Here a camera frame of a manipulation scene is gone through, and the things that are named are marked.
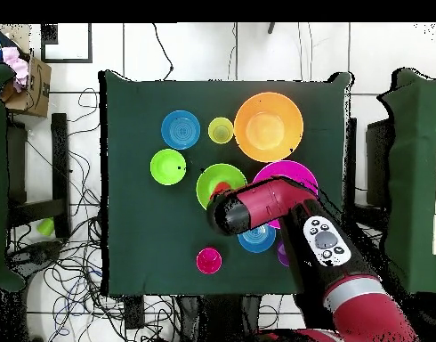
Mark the red plastic cup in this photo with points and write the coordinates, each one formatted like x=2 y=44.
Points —
x=221 y=188

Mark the large green plastic bowl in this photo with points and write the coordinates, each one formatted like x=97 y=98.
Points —
x=211 y=178

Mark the blue plastic bowl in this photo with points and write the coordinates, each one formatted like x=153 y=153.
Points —
x=257 y=240
x=180 y=129

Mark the large pink plastic bowl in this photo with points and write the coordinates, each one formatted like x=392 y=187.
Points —
x=285 y=169

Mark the crimson pink plastic cup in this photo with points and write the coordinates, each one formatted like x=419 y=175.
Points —
x=209 y=261

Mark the purple plastic cup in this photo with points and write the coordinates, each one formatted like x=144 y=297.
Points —
x=282 y=254

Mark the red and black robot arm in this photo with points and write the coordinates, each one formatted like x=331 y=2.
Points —
x=268 y=203

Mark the small green plastic bowl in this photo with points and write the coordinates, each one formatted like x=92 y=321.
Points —
x=167 y=166

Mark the yellow plastic cup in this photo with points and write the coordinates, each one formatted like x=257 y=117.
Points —
x=221 y=130

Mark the dark green table cloth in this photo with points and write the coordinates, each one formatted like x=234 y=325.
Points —
x=139 y=178

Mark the orange plastic bowl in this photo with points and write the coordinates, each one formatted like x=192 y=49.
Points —
x=268 y=127

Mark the black power strip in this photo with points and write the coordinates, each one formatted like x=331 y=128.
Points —
x=134 y=313

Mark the black metal stand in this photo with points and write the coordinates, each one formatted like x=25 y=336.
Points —
x=59 y=160

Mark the black box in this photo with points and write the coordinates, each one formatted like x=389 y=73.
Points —
x=378 y=160

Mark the green cup on floor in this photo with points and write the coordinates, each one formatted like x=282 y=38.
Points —
x=46 y=227

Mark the black base with knob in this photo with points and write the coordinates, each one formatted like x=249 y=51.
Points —
x=36 y=254

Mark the brown cardboard box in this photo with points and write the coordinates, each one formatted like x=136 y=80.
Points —
x=40 y=92

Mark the pink cloth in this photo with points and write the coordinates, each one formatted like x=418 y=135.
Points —
x=17 y=64

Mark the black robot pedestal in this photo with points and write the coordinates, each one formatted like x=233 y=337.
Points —
x=221 y=320

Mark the black square frame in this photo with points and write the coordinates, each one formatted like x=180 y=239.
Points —
x=49 y=35

